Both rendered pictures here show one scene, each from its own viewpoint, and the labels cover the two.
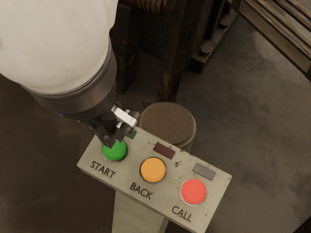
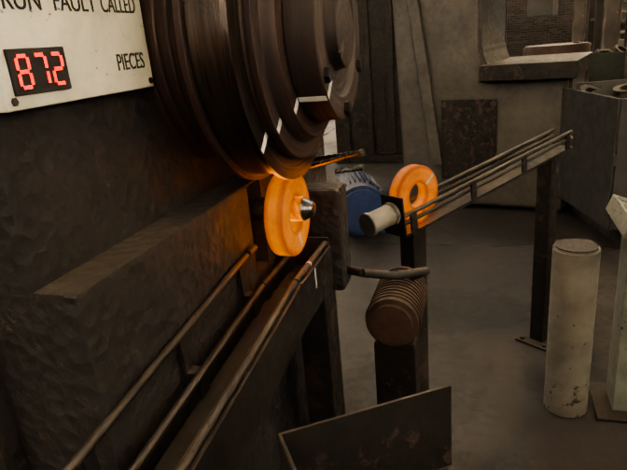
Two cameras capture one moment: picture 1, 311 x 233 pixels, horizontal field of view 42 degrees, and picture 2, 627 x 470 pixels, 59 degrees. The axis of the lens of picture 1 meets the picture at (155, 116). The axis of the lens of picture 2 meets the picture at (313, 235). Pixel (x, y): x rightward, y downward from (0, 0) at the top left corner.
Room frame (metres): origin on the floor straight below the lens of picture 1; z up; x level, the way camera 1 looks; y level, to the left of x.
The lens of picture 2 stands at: (1.22, 1.36, 1.10)
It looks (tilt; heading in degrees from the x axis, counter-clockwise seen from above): 19 degrees down; 269
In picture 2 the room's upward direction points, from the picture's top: 5 degrees counter-clockwise
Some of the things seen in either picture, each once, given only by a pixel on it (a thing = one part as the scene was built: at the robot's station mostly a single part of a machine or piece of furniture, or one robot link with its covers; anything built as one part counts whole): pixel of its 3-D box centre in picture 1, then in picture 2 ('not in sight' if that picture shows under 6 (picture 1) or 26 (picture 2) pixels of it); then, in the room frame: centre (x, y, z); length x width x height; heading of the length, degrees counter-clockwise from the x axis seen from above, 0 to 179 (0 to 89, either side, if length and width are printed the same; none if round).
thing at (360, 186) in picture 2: not in sight; (355, 200); (0.91, -1.87, 0.17); 0.57 x 0.31 x 0.34; 91
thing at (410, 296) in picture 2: (134, 35); (400, 374); (1.02, 0.12, 0.27); 0.22 x 0.13 x 0.53; 71
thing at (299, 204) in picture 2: not in sight; (269, 208); (1.29, 0.38, 0.82); 0.17 x 0.04 x 0.04; 161
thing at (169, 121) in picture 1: (153, 180); (570, 329); (0.50, -0.03, 0.26); 0.12 x 0.12 x 0.52
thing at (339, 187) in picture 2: not in sight; (323, 236); (1.19, 0.16, 0.68); 0.11 x 0.08 x 0.24; 161
